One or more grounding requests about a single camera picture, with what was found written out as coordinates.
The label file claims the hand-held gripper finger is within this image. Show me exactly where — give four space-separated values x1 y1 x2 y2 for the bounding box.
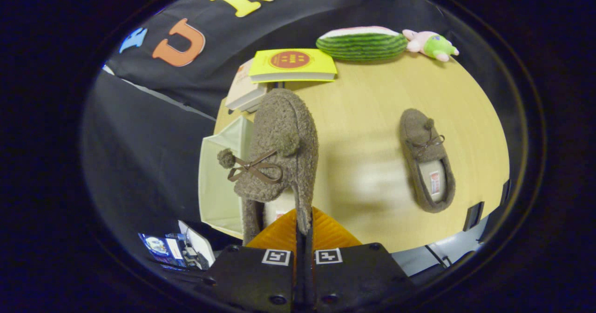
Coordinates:
203 207 303 313
305 207 418 313

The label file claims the pale green fabric storage box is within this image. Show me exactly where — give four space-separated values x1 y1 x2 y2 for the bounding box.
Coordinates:
198 116 256 239

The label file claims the brown fuzzy slipper shoe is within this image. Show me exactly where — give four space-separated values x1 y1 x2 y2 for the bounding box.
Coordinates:
399 109 456 213
217 88 320 246

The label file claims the blue printed carton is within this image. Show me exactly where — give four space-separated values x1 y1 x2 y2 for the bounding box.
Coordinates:
138 232 187 269

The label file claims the dark cover book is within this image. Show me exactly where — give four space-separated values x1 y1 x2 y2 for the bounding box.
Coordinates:
242 95 268 114

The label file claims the beige book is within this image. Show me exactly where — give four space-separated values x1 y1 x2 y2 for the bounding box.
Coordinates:
225 58 268 111

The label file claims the yellow book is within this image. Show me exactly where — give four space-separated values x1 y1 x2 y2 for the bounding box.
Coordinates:
249 48 338 83

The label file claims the watermelon slice plush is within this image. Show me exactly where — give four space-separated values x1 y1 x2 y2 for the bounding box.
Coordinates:
316 26 409 62

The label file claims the pink and green plush toy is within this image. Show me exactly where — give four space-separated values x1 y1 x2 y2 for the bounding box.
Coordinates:
402 29 460 62

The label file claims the white device with cables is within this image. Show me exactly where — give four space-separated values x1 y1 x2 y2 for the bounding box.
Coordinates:
178 220 216 271

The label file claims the black cable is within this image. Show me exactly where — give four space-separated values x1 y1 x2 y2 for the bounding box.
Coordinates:
425 244 450 268

